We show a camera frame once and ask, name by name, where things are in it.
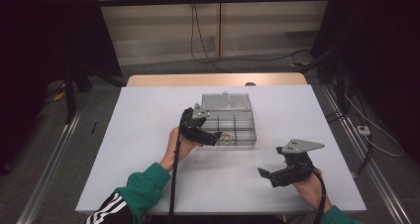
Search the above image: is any wooden table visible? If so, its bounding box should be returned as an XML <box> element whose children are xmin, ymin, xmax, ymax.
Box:
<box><xmin>126</xmin><ymin>72</ymin><xmax>308</xmax><ymax>87</ymax></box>

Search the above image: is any white cable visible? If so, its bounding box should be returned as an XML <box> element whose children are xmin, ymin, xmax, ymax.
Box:
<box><xmin>344</xmin><ymin>92</ymin><xmax>405</xmax><ymax>159</ymax></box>

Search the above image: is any hand-held gripper black cable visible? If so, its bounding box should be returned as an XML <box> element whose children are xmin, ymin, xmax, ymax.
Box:
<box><xmin>295</xmin><ymin>161</ymin><xmax>328</xmax><ymax>224</ymax></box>
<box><xmin>167</xmin><ymin>117</ymin><xmax>185</xmax><ymax>224</ymax></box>

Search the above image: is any grey transparent compartment box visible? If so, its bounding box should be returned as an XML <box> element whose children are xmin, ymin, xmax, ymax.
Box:
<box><xmin>198</xmin><ymin>90</ymin><xmax>259</xmax><ymax>148</ymax></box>

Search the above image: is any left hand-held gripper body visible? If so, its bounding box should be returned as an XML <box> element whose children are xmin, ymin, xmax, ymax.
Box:
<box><xmin>178</xmin><ymin>103</ymin><xmax>216</xmax><ymax>146</ymax></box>

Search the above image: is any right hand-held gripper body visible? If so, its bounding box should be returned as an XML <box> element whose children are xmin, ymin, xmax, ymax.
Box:
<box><xmin>275</xmin><ymin>138</ymin><xmax>326</xmax><ymax>187</ymax></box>

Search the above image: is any left hand-held gripper black cable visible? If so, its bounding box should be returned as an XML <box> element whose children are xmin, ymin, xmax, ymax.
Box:
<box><xmin>167</xmin><ymin>117</ymin><xmax>185</xmax><ymax>224</ymax></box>

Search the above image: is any black curtain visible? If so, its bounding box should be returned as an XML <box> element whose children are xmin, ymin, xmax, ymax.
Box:
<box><xmin>309</xmin><ymin>0</ymin><xmax>420</xmax><ymax>157</ymax></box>
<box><xmin>0</xmin><ymin>0</ymin><xmax>123</xmax><ymax>173</ymax></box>

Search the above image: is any gold chain bracelet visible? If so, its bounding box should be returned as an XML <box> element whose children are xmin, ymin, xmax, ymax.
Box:
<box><xmin>219</xmin><ymin>131</ymin><xmax>238</xmax><ymax>146</ymax></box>

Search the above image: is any aluminium floor rail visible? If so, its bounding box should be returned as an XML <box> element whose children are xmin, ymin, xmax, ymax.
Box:
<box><xmin>320</xmin><ymin>83</ymin><xmax>413</xmax><ymax>224</ymax></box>
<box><xmin>15</xmin><ymin>93</ymin><xmax>91</xmax><ymax>224</ymax></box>

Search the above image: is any black metal stand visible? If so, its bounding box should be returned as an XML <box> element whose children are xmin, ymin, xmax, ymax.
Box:
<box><xmin>62</xmin><ymin>63</ymin><xmax>94</xmax><ymax>125</ymax></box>

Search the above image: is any person's striped black trouser leg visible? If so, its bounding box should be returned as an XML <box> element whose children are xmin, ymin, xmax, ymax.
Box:
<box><xmin>84</xmin><ymin>192</ymin><xmax>134</xmax><ymax>224</ymax></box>

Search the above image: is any person's left hand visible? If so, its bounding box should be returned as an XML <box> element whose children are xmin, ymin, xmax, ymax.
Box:
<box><xmin>159</xmin><ymin>126</ymin><xmax>203</xmax><ymax>173</ymax></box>

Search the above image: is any person's right hand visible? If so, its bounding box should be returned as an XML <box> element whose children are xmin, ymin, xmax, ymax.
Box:
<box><xmin>291</xmin><ymin>168</ymin><xmax>333</xmax><ymax>214</ymax></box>

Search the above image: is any right hand-held gripper black cable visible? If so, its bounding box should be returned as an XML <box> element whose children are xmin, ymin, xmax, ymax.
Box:
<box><xmin>295</xmin><ymin>161</ymin><xmax>328</xmax><ymax>224</ymax></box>

